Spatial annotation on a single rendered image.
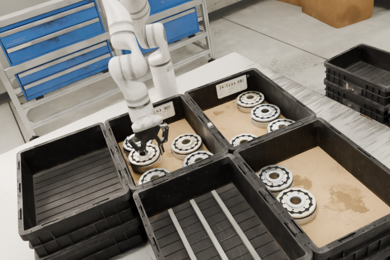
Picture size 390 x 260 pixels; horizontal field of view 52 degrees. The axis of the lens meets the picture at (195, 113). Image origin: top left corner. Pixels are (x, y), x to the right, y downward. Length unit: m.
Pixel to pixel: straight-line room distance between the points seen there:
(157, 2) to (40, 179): 2.14
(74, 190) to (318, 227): 0.75
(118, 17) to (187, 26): 2.34
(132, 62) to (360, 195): 0.70
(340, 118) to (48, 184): 1.09
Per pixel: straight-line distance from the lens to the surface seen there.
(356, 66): 2.44
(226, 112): 1.49
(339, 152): 1.23
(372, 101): 2.15
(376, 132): 1.60
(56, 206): 1.33
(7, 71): 3.07
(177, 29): 3.44
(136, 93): 1.15
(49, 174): 1.47
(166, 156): 1.35
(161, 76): 1.63
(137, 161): 1.29
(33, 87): 3.18
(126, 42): 1.14
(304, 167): 1.24
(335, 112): 1.68
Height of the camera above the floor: 1.67
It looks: 33 degrees down
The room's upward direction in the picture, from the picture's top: 12 degrees counter-clockwise
